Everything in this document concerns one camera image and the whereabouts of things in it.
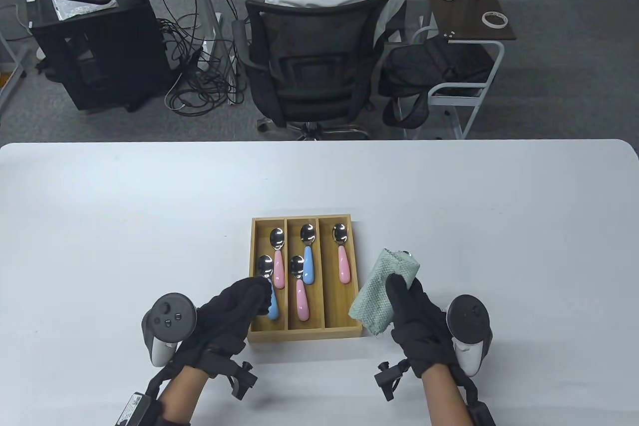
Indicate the person's right hand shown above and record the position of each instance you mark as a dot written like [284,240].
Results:
[424,331]

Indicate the person's left hand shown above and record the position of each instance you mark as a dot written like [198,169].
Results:
[224,316]

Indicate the black and white controller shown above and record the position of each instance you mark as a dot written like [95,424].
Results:
[467,318]
[172,316]

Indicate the green fish scale cleaning cloth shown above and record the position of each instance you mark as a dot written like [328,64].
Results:
[374,296]

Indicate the person's right forearm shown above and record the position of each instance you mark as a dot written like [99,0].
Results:
[444,401]

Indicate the person's left forearm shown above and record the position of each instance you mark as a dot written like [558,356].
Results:
[179,396]

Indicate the bamboo cutlery tray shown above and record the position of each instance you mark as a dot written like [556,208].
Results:
[344,306]

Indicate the black mesh office chair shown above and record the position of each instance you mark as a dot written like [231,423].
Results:
[309,81]

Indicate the black bag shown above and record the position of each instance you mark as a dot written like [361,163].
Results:
[434,66]

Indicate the black cabinet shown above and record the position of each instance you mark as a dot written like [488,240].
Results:
[110,61]

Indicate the white tape roll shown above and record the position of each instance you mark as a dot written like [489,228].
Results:
[486,20]

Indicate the silver foil bag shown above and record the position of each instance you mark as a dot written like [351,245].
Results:
[75,9]

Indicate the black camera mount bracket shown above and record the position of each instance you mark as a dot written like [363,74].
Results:
[388,376]
[239,376]

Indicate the white metal frame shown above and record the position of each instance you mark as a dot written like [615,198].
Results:
[17,64]

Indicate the brown side table white frame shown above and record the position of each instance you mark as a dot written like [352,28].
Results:
[469,6]

